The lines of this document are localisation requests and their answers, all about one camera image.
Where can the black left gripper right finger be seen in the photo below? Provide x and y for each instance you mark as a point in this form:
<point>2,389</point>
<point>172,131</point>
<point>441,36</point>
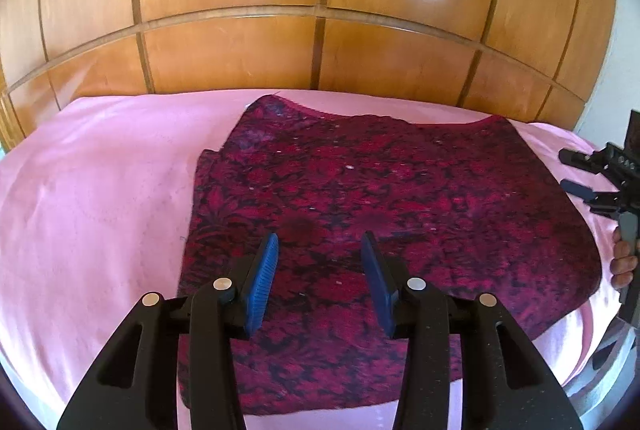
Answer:
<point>506,383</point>

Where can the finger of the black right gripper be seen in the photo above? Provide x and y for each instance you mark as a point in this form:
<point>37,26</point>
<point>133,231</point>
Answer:
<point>593,164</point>
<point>578,190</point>

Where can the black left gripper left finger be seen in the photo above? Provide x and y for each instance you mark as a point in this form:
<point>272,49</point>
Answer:
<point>167,346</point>

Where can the red floral patterned garment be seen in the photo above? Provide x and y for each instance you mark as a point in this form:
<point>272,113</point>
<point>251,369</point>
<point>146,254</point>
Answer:
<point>467,207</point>

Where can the person's right hand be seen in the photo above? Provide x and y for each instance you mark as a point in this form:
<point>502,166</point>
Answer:
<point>624,263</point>

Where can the wooden panelled wardrobe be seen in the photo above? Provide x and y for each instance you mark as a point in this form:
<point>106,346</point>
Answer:
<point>528,60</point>

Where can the pink bed sheet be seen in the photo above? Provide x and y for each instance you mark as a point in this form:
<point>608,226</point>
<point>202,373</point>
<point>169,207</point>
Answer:
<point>95,207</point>

